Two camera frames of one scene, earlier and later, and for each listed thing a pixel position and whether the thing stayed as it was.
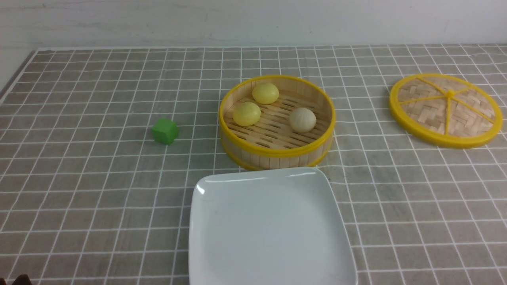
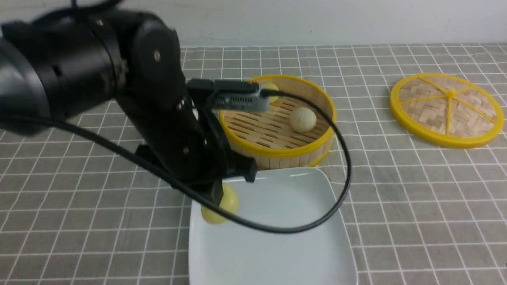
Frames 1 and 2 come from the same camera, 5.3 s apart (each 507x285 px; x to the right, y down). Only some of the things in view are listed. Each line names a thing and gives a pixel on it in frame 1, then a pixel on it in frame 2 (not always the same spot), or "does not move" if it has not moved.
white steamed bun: [302, 120] does not move
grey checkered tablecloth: [88, 197] does not move
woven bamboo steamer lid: [445, 111] does not move
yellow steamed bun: [246, 114] → [229, 202]
